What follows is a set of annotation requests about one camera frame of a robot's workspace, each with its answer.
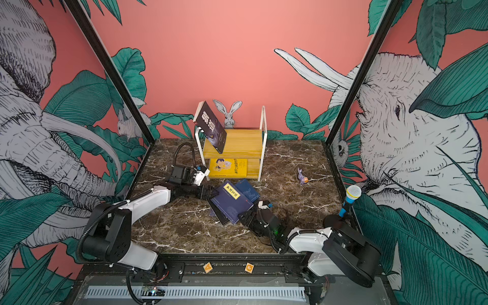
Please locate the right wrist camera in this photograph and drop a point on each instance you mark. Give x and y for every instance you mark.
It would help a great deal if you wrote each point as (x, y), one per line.
(264, 204)

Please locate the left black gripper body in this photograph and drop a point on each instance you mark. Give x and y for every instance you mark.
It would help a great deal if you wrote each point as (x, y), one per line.
(191, 189)

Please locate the left black frame post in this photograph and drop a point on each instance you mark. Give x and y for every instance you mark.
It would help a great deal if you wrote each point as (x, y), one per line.
(82, 20)

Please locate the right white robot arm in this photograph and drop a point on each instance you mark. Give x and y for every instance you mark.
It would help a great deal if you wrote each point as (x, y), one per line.
(355, 255)

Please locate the right orange sticker tag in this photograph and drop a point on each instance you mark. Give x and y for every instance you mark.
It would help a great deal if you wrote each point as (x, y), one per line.
(249, 268)

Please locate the left orange sticker tag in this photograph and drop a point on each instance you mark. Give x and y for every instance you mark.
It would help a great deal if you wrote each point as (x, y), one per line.
(208, 268)

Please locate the white wooden two-tier shelf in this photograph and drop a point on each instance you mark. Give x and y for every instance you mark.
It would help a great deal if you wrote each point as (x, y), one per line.
(247, 144)

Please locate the black book yellow title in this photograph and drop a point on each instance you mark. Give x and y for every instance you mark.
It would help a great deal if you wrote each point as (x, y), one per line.
(215, 211)

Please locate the orange sticker tag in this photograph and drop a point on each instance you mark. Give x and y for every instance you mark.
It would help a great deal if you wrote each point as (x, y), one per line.
(249, 268)
(208, 268)

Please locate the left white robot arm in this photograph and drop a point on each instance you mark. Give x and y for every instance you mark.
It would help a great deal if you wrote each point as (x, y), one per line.
(108, 235)

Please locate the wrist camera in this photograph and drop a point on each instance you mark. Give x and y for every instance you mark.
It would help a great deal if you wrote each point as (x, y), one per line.
(185, 175)
(264, 204)

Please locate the purple book yellow label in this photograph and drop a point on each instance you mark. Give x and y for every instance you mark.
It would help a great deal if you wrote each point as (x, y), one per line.
(231, 202)

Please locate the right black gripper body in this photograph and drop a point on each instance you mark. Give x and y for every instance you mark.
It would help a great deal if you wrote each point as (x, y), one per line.
(256, 227)

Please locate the blue book yellow label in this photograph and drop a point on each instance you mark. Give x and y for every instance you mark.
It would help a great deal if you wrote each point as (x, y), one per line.
(248, 190)

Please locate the blue microphone on stand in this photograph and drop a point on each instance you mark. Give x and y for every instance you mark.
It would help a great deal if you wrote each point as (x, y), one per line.
(345, 214)

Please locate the right black frame post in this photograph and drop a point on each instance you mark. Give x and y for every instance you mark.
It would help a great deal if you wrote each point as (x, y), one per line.
(382, 30)

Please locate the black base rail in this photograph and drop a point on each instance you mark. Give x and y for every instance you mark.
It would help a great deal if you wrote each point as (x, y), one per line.
(288, 266)

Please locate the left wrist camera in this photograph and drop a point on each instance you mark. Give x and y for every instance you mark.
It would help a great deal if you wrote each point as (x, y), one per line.
(185, 175)

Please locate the white slotted cable duct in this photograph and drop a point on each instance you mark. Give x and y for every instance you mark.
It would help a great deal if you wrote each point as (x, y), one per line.
(195, 292)

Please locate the yellow cartoon cover book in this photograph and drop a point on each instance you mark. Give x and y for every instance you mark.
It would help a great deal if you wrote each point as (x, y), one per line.
(228, 168)

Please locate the black frame post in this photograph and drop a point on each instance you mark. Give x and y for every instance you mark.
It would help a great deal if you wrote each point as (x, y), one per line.
(82, 20)
(382, 30)

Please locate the small purple toy figure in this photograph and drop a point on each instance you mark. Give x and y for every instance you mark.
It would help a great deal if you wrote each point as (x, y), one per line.
(301, 177)

